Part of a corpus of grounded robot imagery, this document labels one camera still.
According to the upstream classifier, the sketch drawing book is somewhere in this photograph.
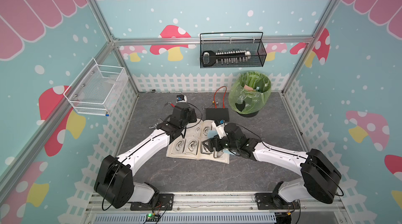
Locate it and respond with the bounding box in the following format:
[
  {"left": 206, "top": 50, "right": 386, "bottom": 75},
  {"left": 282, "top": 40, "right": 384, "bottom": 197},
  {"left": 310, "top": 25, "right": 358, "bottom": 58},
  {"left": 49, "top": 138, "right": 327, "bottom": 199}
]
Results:
[{"left": 166, "top": 119, "right": 229, "bottom": 164}]

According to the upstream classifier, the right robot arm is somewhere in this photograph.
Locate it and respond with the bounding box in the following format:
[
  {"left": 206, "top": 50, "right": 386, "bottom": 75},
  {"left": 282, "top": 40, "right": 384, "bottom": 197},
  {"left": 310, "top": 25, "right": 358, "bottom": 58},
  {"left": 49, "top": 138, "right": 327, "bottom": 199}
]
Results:
[{"left": 202, "top": 121, "right": 341, "bottom": 209}]

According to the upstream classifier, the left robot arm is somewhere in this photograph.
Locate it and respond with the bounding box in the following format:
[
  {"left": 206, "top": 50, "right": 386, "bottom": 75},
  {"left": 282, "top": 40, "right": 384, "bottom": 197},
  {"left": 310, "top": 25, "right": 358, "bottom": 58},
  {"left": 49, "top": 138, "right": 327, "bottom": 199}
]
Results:
[{"left": 94, "top": 102, "right": 197, "bottom": 209}]

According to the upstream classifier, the small metal clamp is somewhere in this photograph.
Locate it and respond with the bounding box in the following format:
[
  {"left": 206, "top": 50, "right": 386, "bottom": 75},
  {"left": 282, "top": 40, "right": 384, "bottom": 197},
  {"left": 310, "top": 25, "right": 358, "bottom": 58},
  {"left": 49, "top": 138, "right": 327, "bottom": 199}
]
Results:
[{"left": 148, "top": 122, "right": 161, "bottom": 129}]

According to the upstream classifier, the black flat box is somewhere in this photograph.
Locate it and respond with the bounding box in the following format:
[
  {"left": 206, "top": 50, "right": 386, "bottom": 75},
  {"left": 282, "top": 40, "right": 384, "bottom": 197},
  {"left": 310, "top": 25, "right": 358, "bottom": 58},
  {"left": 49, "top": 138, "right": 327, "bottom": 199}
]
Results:
[{"left": 205, "top": 108, "right": 230, "bottom": 122}]

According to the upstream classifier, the green bagged trash bin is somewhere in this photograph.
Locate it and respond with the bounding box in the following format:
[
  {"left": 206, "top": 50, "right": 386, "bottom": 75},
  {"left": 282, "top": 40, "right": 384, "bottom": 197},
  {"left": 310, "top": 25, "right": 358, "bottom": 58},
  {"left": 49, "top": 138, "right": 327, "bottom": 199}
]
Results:
[{"left": 228, "top": 71, "right": 272, "bottom": 117}]

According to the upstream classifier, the black socket bit holder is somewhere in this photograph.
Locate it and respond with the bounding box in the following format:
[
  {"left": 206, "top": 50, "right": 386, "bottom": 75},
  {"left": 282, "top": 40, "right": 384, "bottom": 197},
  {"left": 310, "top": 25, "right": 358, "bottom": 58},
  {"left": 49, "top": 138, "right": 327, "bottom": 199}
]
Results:
[{"left": 200, "top": 50, "right": 251, "bottom": 67}]

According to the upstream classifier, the green circuit board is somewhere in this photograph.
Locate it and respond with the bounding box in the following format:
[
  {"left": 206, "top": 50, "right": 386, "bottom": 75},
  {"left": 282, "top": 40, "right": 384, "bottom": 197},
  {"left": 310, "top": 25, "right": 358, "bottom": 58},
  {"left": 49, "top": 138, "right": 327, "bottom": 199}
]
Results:
[{"left": 146, "top": 213, "right": 161, "bottom": 223}]

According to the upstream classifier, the red handled tool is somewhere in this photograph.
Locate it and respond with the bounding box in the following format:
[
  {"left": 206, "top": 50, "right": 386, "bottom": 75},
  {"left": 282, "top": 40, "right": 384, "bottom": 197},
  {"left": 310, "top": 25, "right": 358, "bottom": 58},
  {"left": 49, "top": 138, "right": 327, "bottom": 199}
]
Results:
[{"left": 164, "top": 102, "right": 176, "bottom": 108}]

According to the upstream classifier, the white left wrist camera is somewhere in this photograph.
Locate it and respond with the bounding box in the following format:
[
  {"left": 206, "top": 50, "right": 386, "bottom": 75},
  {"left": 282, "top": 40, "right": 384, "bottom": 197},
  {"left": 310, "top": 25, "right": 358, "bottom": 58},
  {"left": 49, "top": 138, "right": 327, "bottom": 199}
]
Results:
[{"left": 177, "top": 94, "right": 187, "bottom": 103}]

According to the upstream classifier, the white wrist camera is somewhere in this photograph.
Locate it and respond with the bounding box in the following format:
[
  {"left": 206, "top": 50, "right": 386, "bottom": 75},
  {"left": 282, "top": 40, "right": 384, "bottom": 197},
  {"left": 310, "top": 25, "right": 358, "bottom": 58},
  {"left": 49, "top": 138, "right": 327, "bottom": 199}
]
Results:
[
  {"left": 211, "top": 120, "right": 227, "bottom": 139},
  {"left": 177, "top": 94, "right": 187, "bottom": 103}
]

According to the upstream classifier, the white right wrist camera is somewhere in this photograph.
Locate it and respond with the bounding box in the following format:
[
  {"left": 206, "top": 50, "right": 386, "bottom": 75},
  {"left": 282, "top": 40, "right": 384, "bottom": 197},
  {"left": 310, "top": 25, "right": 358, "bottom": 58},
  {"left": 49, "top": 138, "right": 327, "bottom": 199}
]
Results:
[{"left": 211, "top": 120, "right": 227, "bottom": 139}]

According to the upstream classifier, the red cable loop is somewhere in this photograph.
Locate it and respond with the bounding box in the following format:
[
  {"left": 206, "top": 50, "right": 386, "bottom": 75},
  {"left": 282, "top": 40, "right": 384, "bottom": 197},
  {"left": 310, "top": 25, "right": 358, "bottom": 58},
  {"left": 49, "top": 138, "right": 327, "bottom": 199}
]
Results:
[{"left": 213, "top": 85, "right": 228, "bottom": 109}]

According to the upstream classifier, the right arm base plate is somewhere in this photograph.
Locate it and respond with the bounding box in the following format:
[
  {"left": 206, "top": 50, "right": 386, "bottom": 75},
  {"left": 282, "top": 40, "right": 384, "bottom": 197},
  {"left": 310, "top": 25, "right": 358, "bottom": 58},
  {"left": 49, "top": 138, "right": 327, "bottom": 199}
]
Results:
[{"left": 254, "top": 193, "right": 300, "bottom": 211}]

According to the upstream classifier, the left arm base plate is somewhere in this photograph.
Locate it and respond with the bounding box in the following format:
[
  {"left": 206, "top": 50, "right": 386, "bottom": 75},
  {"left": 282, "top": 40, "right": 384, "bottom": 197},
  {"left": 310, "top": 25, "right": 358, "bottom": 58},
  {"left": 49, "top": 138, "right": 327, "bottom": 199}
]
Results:
[{"left": 130, "top": 194, "right": 175, "bottom": 211}]

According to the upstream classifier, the black wire wall basket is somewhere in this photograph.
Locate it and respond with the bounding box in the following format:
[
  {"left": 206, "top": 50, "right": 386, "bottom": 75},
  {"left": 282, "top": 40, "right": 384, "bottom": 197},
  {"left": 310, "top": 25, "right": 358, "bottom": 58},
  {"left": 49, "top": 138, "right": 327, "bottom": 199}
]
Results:
[{"left": 200, "top": 32, "right": 267, "bottom": 69}]

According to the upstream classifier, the grey slotted cable duct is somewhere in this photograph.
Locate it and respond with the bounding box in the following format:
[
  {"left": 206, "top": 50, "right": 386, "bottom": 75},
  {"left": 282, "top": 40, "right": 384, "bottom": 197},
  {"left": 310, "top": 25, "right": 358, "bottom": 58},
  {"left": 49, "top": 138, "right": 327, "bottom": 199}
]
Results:
[{"left": 92, "top": 212, "right": 277, "bottom": 224}]

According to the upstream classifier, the white wire wall basket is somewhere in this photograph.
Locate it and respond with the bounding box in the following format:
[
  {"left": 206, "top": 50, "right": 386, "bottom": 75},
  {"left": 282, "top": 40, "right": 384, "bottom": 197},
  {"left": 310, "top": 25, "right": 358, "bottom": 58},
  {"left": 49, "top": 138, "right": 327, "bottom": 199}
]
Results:
[{"left": 63, "top": 58, "right": 128, "bottom": 117}]

